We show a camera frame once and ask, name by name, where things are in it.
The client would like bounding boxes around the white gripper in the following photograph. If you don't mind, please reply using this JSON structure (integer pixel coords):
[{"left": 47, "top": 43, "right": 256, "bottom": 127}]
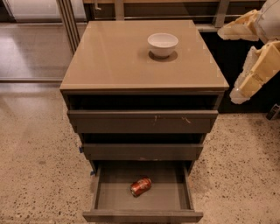
[{"left": 217, "top": 0, "right": 280, "bottom": 104}]

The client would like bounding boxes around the red coke can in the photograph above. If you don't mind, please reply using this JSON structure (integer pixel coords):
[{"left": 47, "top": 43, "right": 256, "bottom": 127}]
[{"left": 130, "top": 177, "right": 151, "bottom": 197}]

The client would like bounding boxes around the grey drawer cabinet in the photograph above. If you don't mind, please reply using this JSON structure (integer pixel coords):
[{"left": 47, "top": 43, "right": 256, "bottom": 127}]
[{"left": 59, "top": 19, "right": 230, "bottom": 173}]

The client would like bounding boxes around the grey open bottom drawer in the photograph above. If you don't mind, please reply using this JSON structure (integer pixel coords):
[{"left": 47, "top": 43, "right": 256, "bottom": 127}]
[{"left": 83, "top": 161, "right": 203, "bottom": 224}]

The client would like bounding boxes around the grey top drawer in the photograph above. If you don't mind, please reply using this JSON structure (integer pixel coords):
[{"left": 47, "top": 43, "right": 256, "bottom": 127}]
[{"left": 67, "top": 110, "right": 218, "bottom": 134}]

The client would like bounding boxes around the grey middle drawer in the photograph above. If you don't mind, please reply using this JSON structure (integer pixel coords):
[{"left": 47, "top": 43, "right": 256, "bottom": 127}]
[{"left": 81, "top": 143, "right": 203, "bottom": 161}]

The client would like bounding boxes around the dark object on floor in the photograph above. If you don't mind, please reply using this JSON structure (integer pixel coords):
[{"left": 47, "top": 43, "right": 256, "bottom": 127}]
[{"left": 266, "top": 104, "right": 280, "bottom": 120}]

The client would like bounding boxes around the white ceramic bowl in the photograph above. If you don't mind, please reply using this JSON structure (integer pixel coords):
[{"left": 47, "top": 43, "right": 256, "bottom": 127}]
[{"left": 147, "top": 33, "right": 179, "bottom": 58}]

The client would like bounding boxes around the metal railing frame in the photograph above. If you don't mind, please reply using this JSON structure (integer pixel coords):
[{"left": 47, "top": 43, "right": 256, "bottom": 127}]
[{"left": 56, "top": 0, "right": 280, "bottom": 55}]

